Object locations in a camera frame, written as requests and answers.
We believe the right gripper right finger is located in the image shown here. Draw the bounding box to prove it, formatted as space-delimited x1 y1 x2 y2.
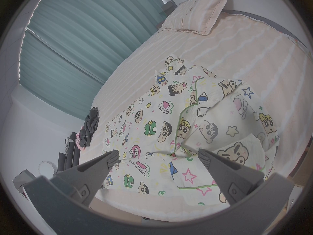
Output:
198 148 265 207

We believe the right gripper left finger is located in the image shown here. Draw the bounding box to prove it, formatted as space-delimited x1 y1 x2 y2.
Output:
50 150 120 207

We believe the white printed pyjama top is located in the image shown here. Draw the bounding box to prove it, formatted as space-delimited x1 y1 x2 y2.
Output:
101 55 280 205

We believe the pile of clothes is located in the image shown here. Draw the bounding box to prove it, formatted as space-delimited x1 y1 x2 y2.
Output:
76 107 101 149

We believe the bed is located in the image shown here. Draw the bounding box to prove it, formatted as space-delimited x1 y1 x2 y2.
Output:
86 0 313 227

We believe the black slatted furniture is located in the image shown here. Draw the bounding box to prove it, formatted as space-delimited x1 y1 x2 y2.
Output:
57 132 81 172

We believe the white round woven basket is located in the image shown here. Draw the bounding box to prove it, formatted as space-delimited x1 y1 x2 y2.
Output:
39 161 56 177

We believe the blue-green curtain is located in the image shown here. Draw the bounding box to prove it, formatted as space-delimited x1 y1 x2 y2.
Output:
18 28 104 120
27 0 167 84

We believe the cream pillow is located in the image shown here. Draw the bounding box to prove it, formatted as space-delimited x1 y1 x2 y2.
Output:
161 0 231 36

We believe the grey bedside table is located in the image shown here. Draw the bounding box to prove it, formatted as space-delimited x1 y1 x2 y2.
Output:
156 1 178 29

